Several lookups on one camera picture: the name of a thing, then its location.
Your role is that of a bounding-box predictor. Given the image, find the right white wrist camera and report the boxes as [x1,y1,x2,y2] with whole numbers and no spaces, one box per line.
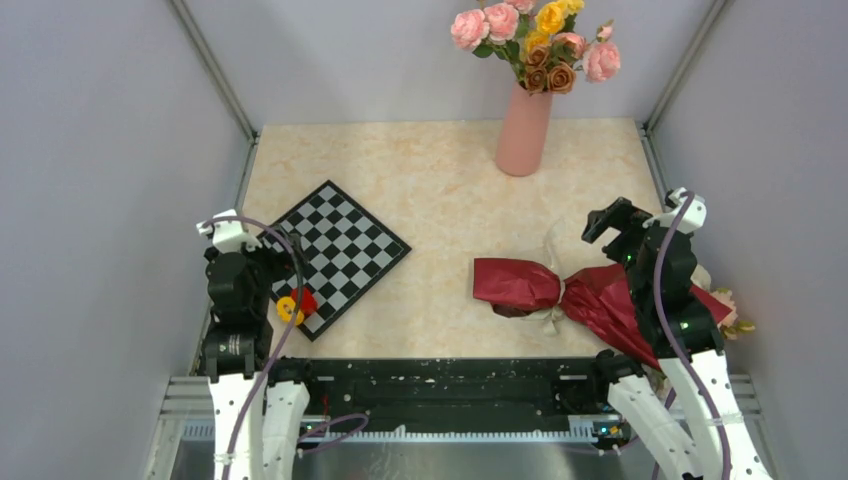
[642,187,707,234]

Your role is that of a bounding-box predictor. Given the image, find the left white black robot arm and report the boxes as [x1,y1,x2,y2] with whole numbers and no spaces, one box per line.
[197,211,305,479]

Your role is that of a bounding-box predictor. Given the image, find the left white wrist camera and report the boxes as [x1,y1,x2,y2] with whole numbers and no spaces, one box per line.
[196,209,262,253]

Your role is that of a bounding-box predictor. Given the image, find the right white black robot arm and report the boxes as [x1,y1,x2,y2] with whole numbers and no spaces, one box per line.
[581,188,770,479]

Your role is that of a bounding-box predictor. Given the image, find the pink ceramic vase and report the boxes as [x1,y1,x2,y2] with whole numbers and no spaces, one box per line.
[495,84,553,177]

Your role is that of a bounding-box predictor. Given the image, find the cream ribbon with gold lettering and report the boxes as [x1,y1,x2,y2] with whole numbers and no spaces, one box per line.
[526,217,568,337]

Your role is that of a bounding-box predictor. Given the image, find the yellow toy block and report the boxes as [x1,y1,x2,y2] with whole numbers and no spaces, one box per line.
[276,296,305,326]

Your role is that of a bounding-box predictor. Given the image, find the black white chessboard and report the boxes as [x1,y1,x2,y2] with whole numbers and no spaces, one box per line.
[272,180,411,341]

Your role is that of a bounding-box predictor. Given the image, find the red paper flower bouquet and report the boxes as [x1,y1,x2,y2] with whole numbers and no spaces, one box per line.
[472,256,757,372]

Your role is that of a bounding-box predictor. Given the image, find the red toy block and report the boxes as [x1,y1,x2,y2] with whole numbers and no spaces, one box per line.
[299,287,318,317]

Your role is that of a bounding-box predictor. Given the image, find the artificial roses in vase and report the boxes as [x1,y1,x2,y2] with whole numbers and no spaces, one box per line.
[450,0,621,95]

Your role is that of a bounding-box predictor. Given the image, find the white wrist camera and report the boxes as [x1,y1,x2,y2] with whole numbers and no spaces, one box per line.
[196,209,262,253]
[642,187,707,234]

